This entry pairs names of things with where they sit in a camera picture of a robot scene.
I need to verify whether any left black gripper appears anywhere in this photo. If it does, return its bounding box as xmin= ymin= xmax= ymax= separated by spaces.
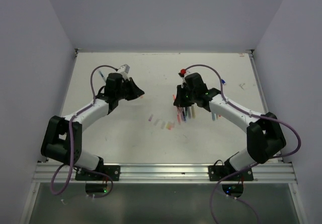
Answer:
xmin=116 ymin=77 xmax=143 ymax=101

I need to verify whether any yellow highlighter pen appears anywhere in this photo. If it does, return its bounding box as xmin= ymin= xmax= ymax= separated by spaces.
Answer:
xmin=191 ymin=105 xmax=196 ymax=119

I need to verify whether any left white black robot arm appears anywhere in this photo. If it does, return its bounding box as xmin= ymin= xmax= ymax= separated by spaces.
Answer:
xmin=41 ymin=73 xmax=144 ymax=180

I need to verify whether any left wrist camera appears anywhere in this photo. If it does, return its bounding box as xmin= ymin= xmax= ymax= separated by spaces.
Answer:
xmin=117 ymin=64 xmax=130 ymax=80

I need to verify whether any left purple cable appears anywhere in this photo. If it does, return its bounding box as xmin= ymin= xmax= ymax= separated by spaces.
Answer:
xmin=50 ymin=64 xmax=119 ymax=198

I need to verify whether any purple cable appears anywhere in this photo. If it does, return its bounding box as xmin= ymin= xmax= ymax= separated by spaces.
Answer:
xmin=186 ymin=64 xmax=301 ymax=224
xmin=50 ymin=64 xmax=119 ymax=198

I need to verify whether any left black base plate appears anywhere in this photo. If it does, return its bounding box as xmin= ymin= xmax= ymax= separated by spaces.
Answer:
xmin=75 ymin=165 xmax=121 ymax=181

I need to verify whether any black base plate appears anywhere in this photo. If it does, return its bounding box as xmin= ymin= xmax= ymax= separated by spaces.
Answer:
xmin=208 ymin=165 xmax=254 ymax=182
xmin=75 ymin=165 xmax=121 ymax=181

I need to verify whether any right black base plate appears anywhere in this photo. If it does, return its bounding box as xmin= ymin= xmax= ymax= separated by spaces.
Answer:
xmin=208 ymin=165 xmax=254 ymax=182

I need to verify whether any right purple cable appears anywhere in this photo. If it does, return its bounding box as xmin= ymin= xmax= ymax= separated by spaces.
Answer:
xmin=186 ymin=64 xmax=301 ymax=224

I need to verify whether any aluminium front rail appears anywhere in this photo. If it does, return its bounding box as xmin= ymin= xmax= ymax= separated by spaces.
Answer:
xmin=32 ymin=163 xmax=297 ymax=184

